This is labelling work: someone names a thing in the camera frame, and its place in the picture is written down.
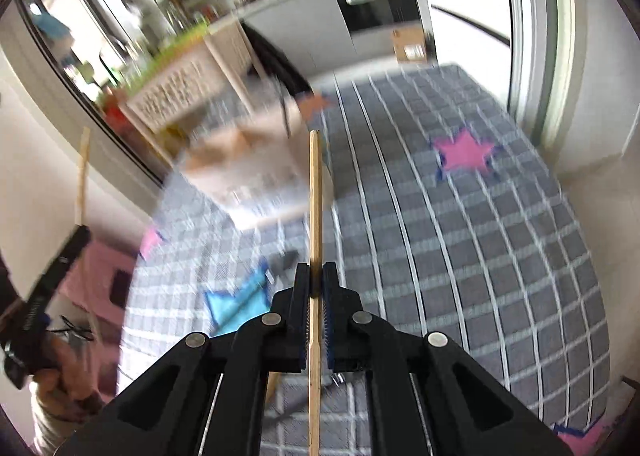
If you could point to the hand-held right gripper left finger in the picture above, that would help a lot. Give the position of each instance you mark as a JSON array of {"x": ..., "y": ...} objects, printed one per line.
[{"x": 300, "y": 321}]

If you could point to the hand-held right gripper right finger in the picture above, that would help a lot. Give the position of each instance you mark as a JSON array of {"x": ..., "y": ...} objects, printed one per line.
[{"x": 329, "y": 321}]

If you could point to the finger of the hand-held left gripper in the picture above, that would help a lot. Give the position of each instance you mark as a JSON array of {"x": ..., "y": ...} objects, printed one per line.
[{"x": 70, "y": 251}]

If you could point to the plain wooden chopstick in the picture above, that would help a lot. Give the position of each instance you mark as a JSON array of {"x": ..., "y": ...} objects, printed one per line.
[
  {"x": 82, "y": 175},
  {"x": 315, "y": 196}
]

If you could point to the person's left forearm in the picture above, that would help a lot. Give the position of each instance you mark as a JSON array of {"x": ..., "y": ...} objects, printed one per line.
[{"x": 55, "y": 431}]

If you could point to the person's left hand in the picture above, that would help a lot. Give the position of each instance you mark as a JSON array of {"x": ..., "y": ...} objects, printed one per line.
[{"x": 70, "y": 381}]

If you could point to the grey plaid tablecloth with stars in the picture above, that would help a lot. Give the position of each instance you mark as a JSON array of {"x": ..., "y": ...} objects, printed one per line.
[{"x": 450, "y": 261}]

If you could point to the beige box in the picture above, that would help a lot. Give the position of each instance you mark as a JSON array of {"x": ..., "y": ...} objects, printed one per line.
[{"x": 240, "y": 160}]

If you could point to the white lattice plastic basket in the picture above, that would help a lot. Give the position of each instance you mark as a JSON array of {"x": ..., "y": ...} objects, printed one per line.
[{"x": 170, "y": 90}]

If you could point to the black tray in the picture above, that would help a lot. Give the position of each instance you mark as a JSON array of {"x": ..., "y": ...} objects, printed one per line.
[{"x": 272, "y": 60}]

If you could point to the small cardboard box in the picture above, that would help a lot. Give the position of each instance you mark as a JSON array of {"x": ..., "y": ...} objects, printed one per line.
[{"x": 410, "y": 45}]

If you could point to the grey kitchen counter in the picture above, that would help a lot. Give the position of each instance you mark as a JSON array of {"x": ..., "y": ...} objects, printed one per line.
[{"x": 300, "y": 20}]

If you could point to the black built-in oven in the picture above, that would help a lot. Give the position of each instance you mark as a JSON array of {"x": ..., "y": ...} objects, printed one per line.
[{"x": 380, "y": 0}]

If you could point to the white sliding door frame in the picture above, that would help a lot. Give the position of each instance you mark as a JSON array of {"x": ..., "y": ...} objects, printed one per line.
[{"x": 535, "y": 35}]

